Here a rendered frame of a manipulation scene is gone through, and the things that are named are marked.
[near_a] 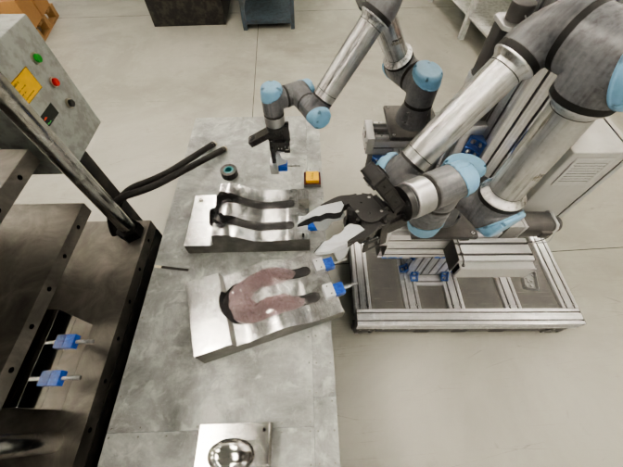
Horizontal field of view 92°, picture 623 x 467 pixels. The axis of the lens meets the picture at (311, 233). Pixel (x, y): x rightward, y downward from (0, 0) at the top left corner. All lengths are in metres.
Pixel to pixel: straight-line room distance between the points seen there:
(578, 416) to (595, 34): 1.98
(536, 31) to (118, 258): 1.47
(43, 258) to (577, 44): 1.43
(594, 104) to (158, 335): 1.30
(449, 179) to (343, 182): 1.98
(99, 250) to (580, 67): 1.58
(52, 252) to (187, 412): 0.67
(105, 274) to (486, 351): 2.03
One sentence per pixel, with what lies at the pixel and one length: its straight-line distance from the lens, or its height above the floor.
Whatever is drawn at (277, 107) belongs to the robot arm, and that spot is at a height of 1.24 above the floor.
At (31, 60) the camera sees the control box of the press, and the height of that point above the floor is 1.38.
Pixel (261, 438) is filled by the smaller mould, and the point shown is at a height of 0.87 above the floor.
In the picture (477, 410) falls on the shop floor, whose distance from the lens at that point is 2.09.
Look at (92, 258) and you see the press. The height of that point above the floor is 0.79.
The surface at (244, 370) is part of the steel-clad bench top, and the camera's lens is 1.12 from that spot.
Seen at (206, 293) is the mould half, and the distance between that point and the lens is 1.11.
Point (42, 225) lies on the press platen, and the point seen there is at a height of 1.04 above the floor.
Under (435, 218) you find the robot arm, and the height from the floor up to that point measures 1.37.
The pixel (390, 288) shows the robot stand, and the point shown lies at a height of 0.21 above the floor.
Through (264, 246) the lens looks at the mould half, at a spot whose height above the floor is 0.84.
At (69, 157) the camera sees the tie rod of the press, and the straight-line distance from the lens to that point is 1.22.
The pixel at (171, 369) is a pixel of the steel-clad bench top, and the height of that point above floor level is 0.80.
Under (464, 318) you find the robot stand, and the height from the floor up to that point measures 0.23.
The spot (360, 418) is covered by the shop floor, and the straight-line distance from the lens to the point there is 1.91.
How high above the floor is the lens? 1.89
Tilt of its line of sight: 57 degrees down
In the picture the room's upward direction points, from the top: straight up
